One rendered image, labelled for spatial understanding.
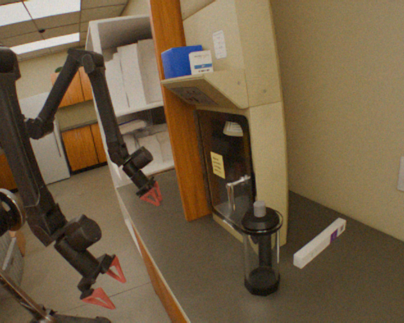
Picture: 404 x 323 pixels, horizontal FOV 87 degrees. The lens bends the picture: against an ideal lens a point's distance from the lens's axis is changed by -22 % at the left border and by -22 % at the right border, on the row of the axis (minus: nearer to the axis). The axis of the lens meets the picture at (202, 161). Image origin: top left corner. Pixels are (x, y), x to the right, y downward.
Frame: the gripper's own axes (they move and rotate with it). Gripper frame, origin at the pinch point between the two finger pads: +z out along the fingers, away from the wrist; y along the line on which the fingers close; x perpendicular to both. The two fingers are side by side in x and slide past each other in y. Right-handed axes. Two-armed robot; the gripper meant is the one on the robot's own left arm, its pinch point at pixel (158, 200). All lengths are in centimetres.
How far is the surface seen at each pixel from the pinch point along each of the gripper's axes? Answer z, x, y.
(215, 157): -4.0, -31.6, -10.7
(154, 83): -49, -6, 101
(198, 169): -0.2, -20.1, 4.3
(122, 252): 49, 125, 102
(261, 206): 4, -40, -41
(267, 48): -23, -63, -23
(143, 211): 3.1, 16.2, 12.2
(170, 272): 13.3, -1.6, -31.3
